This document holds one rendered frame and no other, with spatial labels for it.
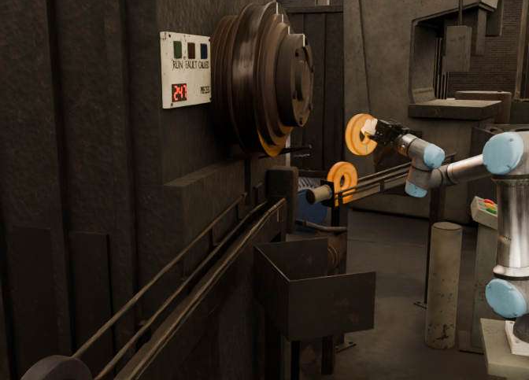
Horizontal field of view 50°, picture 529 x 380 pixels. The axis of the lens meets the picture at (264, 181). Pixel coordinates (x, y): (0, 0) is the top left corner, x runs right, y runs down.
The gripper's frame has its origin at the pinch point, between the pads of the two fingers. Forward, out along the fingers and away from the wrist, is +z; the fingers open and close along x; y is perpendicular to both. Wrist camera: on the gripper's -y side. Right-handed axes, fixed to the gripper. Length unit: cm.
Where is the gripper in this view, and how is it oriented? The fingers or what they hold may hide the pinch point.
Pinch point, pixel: (362, 129)
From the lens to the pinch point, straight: 220.0
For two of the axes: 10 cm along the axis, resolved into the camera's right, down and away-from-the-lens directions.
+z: -5.9, -4.1, 7.0
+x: -7.9, 1.2, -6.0
